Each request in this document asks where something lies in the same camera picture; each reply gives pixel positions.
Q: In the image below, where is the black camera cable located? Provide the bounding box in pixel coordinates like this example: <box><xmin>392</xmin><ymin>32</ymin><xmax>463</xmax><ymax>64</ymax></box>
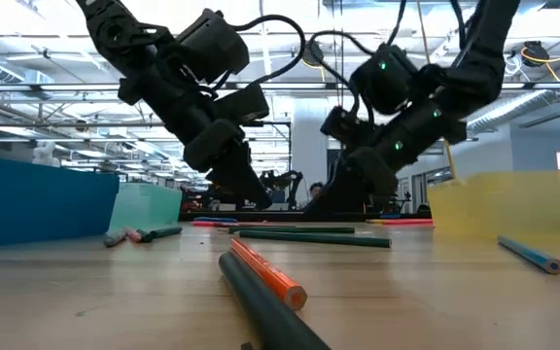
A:
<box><xmin>230</xmin><ymin>13</ymin><xmax>308</xmax><ymax>87</ymax></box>
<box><xmin>306</xmin><ymin>0</ymin><xmax>407</xmax><ymax>127</ymax></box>

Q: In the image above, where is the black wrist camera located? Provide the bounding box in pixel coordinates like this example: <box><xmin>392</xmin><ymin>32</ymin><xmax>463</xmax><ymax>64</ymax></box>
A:
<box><xmin>175</xmin><ymin>8</ymin><xmax>251</xmax><ymax>84</ymax></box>
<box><xmin>350</xmin><ymin>42</ymin><xmax>420</xmax><ymax>116</ymax></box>

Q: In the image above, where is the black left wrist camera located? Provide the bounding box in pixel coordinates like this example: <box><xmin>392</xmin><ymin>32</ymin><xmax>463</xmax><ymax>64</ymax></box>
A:
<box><xmin>175</xmin><ymin>8</ymin><xmax>251</xmax><ymax>84</ymax></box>

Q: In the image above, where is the white figure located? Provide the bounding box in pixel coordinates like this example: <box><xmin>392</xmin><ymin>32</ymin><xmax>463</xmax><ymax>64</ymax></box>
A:
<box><xmin>30</xmin><ymin>140</ymin><xmax>62</xmax><ymax>171</ymax></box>

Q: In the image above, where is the blue plastic bin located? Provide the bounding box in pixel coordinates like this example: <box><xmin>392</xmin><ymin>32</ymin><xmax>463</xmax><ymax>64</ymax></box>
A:
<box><xmin>0</xmin><ymin>154</ymin><xmax>121</xmax><ymax>250</ymax></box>

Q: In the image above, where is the thick black pen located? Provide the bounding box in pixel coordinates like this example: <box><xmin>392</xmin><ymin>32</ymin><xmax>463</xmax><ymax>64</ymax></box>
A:
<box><xmin>218</xmin><ymin>251</ymin><xmax>333</xmax><ymax>350</ymax></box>

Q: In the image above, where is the teal plastic bin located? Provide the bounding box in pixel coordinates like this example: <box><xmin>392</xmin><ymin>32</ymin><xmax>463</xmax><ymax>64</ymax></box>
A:
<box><xmin>107</xmin><ymin>182</ymin><xmax>184</xmax><ymax>234</ymax></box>

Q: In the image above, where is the yellow plastic bin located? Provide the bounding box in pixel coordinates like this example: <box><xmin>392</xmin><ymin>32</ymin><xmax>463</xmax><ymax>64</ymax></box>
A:
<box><xmin>427</xmin><ymin>169</ymin><xmax>560</xmax><ymax>247</ymax></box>

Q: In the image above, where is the black table frame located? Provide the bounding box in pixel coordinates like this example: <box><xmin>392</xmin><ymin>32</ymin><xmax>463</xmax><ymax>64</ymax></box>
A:
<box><xmin>177</xmin><ymin>211</ymin><xmax>432</xmax><ymax>224</ymax></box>

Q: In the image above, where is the white pillar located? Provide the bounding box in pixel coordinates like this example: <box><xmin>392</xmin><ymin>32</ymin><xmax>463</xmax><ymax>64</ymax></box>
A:
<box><xmin>291</xmin><ymin>98</ymin><xmax>330</xmax><ymax>205</ymax></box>

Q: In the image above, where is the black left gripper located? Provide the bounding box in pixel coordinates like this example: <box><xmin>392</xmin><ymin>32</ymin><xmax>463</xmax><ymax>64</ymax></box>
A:
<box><xmin>119</xmin><ymin>48</ymin><xmax>272</xmax><ymax>210</ymax></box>

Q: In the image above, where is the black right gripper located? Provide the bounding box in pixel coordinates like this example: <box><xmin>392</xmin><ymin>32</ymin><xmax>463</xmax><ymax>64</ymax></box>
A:
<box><xmin>303</xmin><ymin>104</ymin><xmax>469</xmax><ymax>219</ymax></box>

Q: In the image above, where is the grey marker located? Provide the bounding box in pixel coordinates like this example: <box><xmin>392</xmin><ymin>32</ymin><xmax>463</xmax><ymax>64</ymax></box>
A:
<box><xmin>102</xmin><ymin>229</ymin><xmax>128</xmax><ymax>249</ymax></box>

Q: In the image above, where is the long ceiling light bar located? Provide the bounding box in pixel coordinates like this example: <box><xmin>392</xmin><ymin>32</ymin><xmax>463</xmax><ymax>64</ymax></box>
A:
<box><xmin>0</xmin><ymin>81</ymin><xmax>560</xmax><ymax>93</ymax></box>

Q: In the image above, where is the blue pencil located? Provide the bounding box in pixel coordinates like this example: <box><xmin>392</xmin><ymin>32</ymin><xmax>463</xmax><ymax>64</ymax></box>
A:
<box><xmin>497</xmin><ymin>234</ymin><xmax>560</xmax><ymax>276</ymax></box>

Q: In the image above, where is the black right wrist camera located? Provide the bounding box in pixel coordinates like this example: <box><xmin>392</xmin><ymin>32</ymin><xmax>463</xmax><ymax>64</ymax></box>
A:
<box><xmin>350</xmin><ymin>42</ymin><xmax>420</xmax><ymax>116</ymax></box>

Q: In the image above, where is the orange pencil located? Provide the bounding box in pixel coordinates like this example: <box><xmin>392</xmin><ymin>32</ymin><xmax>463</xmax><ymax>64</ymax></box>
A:
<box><xmin>228</xmin><ymin>237</ymin><xmax>309</xmax><ymax>312</ymax></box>

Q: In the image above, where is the black cable reel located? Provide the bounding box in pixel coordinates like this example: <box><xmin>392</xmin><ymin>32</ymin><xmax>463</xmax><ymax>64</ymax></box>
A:
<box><xmin>520</xmin><ymin>40</ymin><xmax>560</xmax><ymax>69</ymax></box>
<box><xmin>300</xmin><ymin>40</ymin><xmax>328</xmax><ymax>82</ymax></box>

